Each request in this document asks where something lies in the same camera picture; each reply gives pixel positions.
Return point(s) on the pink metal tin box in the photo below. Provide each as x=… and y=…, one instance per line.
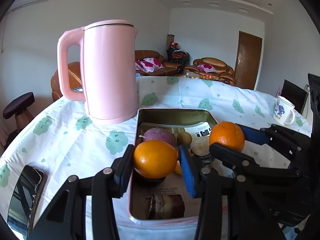
x=157, y=192

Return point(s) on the small yellow-green longan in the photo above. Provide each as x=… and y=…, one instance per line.
x=184, y=138

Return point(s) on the stacked chairs in corner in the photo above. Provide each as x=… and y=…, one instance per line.
x=177, y=55

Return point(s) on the coffee table with items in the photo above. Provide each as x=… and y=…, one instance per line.
x=203, y=76

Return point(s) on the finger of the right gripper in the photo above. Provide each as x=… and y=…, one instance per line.
x=289, y=143
x=243, y=165

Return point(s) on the black television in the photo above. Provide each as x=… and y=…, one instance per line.
x=296, y=95

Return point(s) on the brown wooden door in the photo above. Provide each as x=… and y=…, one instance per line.
x=247, y=60

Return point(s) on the brown leather armchair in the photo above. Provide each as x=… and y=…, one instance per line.
x=214, y=67

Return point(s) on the black smartphone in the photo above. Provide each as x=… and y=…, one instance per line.
x=25, y=200

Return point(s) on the small orange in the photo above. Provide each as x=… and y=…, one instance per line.
x=154, y=159

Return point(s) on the long brown leather sofa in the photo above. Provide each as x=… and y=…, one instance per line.
x=152, y=63

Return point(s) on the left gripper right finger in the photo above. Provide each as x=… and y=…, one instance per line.
x=203, y=182

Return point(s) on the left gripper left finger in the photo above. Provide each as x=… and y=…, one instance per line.
x=110, y=183

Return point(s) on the white cartoon mug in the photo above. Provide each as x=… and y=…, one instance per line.
x=284, y=111

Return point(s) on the pink electric kettle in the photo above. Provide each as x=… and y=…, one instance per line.
x=107, y=69

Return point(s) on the purple passion fruit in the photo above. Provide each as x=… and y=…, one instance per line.
x=159, y=134

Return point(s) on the dark round stool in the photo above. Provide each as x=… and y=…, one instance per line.
x=19, y=108

